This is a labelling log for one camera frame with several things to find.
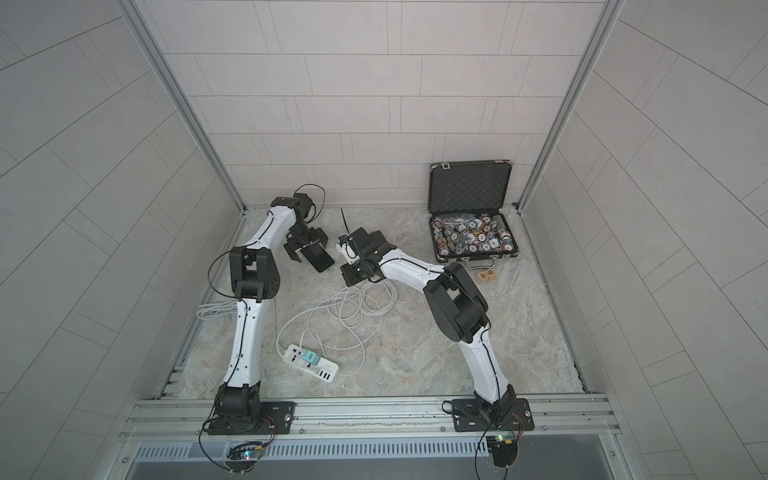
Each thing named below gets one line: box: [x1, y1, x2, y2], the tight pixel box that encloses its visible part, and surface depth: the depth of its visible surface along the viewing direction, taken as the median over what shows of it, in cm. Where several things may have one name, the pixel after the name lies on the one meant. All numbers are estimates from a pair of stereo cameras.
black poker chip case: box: [428, 160, 519, 268], surface depth 107 cm
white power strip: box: [283, 344, 339, 383], surface depth 78 cm
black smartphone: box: [294, 239, 336, 273], surface depth 101 cm
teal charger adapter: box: [300, 348, 321, 366], surface depth 75 cm
